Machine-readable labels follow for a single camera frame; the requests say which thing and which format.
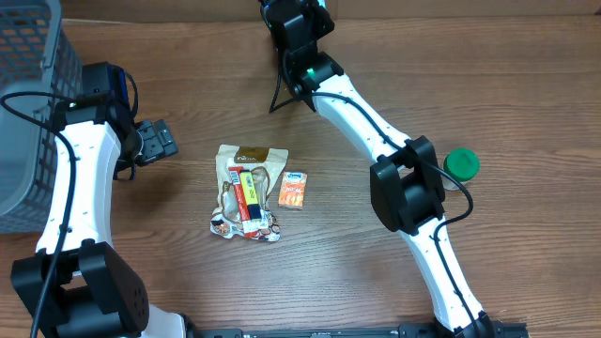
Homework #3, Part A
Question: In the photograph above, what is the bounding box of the green lid jar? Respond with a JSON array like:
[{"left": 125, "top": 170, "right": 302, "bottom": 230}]
[{"left": 443, "top": 148, "right": 481, "bottom": 186}]

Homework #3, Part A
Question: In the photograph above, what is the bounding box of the dark grey mesh basket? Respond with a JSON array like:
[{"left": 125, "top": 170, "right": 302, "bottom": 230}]
[{"left": 0, "top": 0, "right": 85, "bottom": 234}]

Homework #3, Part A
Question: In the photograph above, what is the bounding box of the orange Kleenex tissue pack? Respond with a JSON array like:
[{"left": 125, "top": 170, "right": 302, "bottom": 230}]
[{"left": 278, "top": 172, "right": 307, "bottom": 209}]

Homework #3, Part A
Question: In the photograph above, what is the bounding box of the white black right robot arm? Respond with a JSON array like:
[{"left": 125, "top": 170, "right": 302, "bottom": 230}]
[{"left": 260, "top": 0, "right": 496, "bottom": 337}]

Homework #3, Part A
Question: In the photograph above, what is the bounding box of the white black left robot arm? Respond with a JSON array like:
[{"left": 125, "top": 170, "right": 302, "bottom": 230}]
[{"left": 10, "top": 62, "right": 191, "bottom": 338}]

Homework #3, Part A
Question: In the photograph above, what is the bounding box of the brown snack pouch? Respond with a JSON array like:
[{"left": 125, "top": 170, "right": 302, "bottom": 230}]
[{"left": 210, "top": 145, "right": 288, "bottom": 242}]

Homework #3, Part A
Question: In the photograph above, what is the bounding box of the yellow highlighter pen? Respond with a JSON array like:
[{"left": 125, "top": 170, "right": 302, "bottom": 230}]
[{"left": 239, "top": 170, "right": 261, "bottom": 220}]

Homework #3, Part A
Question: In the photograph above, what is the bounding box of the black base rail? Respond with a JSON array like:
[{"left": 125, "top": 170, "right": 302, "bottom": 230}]
[{"left": 187, "top": 322, "right": 530, "bottom": 338}]

